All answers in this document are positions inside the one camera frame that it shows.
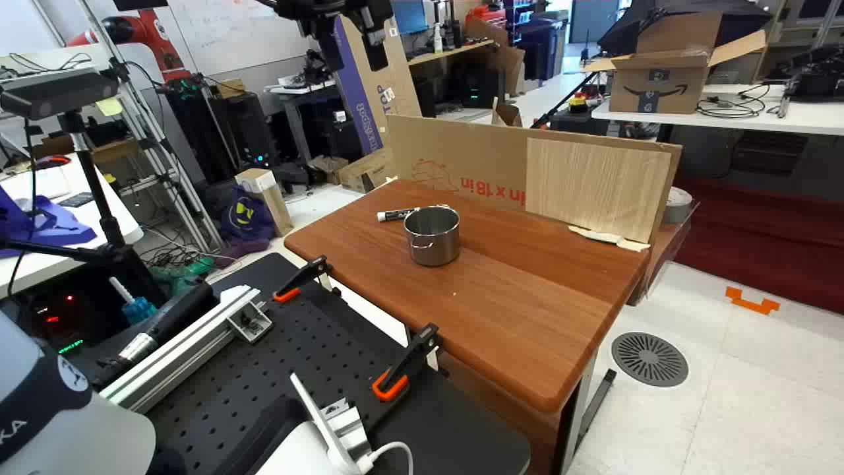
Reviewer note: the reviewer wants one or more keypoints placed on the black and white marker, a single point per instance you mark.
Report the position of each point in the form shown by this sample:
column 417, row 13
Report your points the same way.
column 395, row 216

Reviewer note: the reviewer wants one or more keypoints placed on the small tan box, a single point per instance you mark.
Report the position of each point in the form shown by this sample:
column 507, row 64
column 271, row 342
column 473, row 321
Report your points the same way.
column 266, row 199

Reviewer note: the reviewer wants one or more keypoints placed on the black photo softbox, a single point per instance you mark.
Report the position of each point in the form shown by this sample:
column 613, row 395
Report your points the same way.
column 634, row 28

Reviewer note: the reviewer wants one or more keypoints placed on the white side table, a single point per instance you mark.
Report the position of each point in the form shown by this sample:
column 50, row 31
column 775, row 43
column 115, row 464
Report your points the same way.
column 61, row 189

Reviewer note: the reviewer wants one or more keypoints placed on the dark red carpet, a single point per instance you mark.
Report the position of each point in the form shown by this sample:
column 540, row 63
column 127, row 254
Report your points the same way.
column 775, row 240

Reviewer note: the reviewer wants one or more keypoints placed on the black controller box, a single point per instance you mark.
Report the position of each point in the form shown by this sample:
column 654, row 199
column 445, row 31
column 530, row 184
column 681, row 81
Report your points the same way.
column 69, row 307

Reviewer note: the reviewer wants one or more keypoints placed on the grey metal table leg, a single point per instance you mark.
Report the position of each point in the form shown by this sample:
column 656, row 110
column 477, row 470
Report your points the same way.
column 598, row 406

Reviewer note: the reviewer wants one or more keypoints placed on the round metal floor drain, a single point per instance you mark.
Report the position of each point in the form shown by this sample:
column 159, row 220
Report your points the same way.
column 651, row 360

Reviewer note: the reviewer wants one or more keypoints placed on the grey waste bin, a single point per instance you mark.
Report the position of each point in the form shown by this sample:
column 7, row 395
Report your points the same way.
column 679, row 208

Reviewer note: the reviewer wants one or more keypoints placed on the black tripod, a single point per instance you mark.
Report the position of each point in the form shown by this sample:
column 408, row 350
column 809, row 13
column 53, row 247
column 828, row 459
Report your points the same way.
column 101, row 208

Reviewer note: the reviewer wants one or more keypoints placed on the aluminium extrusion with bracket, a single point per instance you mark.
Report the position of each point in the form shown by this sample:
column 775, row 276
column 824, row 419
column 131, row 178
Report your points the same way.
column 187, row 348

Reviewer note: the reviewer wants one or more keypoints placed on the tall cardboard box purple side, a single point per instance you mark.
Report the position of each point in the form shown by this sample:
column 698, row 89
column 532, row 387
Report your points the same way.
column 386, row 89

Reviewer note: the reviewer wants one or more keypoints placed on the black and silver cylinder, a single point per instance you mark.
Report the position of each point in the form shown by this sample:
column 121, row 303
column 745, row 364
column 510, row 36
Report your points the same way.
column 172, row 321

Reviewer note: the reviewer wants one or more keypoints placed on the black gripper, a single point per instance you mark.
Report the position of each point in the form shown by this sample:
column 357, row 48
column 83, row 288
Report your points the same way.
column 308, row 13

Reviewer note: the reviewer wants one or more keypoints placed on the small steel pot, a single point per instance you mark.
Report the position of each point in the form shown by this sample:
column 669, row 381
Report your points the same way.
column 435, row 241

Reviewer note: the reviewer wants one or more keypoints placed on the brown cardboard panel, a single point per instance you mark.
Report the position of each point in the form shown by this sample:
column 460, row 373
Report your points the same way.
column 457, row 162

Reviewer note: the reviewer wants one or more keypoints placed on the black perforated base board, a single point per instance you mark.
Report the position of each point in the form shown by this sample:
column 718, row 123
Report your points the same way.
column 291, row 352

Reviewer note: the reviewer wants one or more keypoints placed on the open printed cardboard box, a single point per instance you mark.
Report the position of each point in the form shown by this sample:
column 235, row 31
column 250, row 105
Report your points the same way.
column 661, row 89

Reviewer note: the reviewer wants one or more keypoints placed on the purple cloth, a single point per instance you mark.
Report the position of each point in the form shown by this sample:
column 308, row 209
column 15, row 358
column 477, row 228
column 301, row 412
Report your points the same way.
column 43, row 226

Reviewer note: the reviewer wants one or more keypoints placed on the red machine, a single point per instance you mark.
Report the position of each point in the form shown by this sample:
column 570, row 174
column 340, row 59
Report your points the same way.
column 155, row 36

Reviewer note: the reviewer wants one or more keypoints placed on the white paper scraps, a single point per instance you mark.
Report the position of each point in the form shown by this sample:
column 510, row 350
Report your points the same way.
column 607, row 240

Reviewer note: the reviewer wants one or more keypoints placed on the pale cardboard panel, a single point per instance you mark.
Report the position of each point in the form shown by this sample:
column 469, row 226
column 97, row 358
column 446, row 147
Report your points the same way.
column 598, row 187

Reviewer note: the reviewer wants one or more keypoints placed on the silver light stand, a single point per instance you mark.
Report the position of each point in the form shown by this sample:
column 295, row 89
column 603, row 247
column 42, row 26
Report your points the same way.
column 163, row 149

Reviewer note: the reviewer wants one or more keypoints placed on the purple bag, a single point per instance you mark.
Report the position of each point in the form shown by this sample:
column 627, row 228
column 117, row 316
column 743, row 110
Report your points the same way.
column 247, row 220

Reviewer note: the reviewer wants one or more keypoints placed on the white work table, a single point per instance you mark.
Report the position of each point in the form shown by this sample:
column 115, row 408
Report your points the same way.
column 809, row 117

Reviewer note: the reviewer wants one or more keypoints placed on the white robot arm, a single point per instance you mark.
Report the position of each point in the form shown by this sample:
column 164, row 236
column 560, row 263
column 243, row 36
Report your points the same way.
column 53, row 423

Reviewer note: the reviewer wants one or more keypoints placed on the yellow red emergency stop button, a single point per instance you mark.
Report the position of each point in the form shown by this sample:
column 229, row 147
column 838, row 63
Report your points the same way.
column 582, row 98

